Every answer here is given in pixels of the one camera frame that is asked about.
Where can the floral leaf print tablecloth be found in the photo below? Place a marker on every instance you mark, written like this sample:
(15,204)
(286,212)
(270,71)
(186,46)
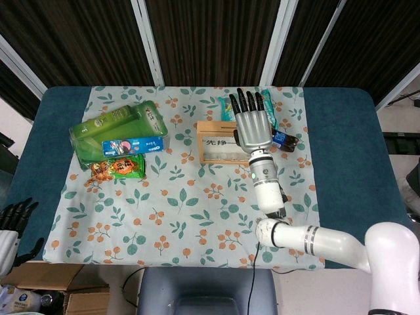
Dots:
(180,213)

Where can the green nut snack bag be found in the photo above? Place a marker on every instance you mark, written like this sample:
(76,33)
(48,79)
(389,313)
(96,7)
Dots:
(128,169)

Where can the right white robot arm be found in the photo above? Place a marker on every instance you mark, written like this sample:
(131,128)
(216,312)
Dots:
(269,190)

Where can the wooden framed box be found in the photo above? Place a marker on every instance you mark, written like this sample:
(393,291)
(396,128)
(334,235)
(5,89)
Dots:
(213,126)

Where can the dark grey padded chair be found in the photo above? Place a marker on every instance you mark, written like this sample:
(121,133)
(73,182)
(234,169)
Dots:
(206,292)

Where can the left five-finger robot hand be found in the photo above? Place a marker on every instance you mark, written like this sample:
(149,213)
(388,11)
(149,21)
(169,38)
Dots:
(8,246)

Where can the teal table cover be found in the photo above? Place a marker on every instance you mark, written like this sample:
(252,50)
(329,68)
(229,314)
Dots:
(33,157)

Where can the blue Oreo cookie box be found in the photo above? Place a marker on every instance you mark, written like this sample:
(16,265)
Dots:
(147,146)

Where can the long green snack box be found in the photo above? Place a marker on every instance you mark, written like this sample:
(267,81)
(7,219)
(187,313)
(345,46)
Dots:
(98,126)

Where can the right five-finger robot hand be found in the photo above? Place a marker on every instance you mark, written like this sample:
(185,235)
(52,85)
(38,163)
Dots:
(254,129)

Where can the dark slatted partition screen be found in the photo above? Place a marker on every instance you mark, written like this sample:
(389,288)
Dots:
(213,39)

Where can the open cardboard box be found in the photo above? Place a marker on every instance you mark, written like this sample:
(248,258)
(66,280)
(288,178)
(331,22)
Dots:
(42,277)

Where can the teal candy bag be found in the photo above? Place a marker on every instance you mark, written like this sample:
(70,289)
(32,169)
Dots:
(226,110)

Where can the cola bottle blue label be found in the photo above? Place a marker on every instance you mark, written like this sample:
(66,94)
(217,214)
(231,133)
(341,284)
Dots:
(288,142)

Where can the green pack white characters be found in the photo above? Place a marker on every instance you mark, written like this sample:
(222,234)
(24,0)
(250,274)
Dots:
(151,118)

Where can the white bottle blue round label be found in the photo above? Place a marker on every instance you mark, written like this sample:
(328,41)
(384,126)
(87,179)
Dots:
(21,302)

